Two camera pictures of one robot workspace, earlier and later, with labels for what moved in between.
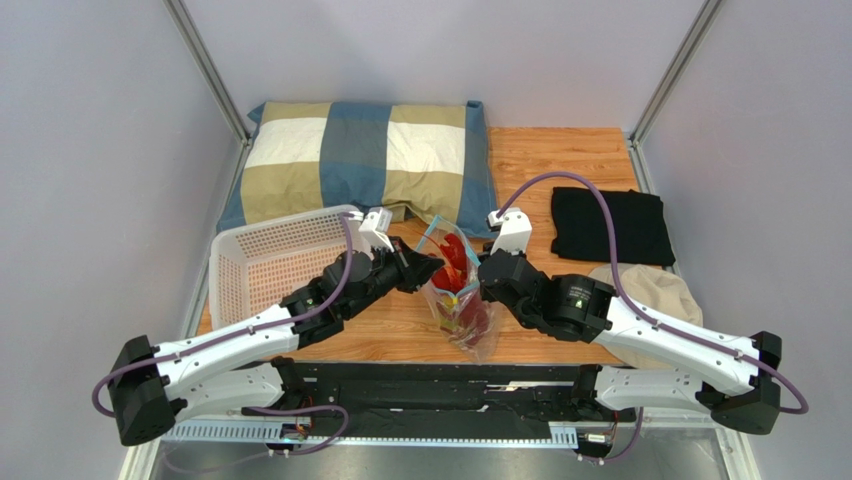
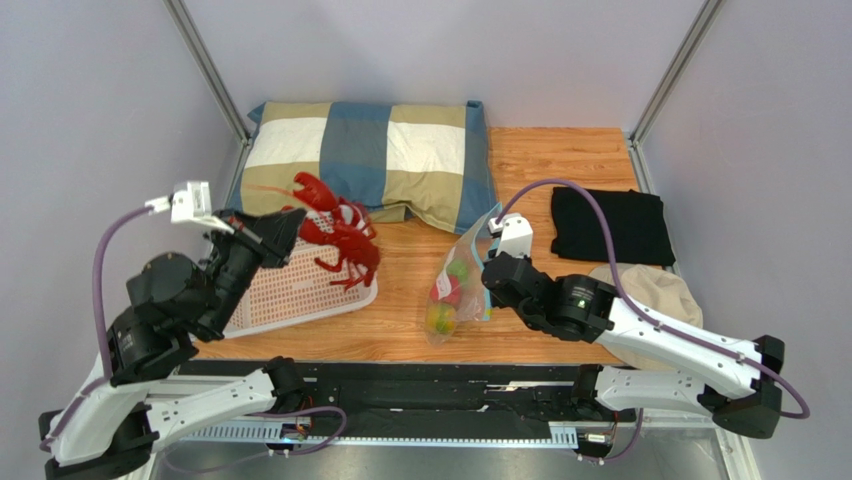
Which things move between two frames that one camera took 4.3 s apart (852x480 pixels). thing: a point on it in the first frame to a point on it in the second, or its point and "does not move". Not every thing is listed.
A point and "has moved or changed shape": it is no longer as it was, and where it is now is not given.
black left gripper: (413, 269) to (276, 231)
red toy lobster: (464, 315) to (344, 225)
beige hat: (655, 292) does not move
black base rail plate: (566, 391) does not move
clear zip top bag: (470, 322) has moved or changed shape
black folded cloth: (580, 226) does not move
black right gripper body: (491, 274) does not move
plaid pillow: (417, 160) does not move
